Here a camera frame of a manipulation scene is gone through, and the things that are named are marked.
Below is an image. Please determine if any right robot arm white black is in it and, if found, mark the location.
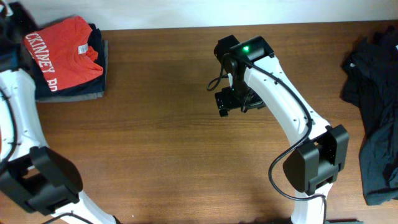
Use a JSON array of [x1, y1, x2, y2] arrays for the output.
[[207, 35, 349, 223]]

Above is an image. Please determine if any grey garment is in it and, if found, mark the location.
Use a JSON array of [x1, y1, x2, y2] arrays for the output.
[[35, 40, 108, 103]]

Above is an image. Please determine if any orange red printed t-shirt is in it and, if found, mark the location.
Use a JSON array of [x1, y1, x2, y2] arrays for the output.
[[24, 16, 103, 91]]

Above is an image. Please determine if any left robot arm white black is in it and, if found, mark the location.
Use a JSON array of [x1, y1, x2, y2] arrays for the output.
[[1, 1, 117, 223]]

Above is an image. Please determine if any pile of dark clothes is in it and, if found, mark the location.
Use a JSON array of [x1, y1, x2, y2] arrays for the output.
[[341, 26, 397, 205]]

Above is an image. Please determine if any navy blue garment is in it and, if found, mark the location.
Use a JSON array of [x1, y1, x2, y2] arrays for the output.
[[31, 24, 105, 98]]

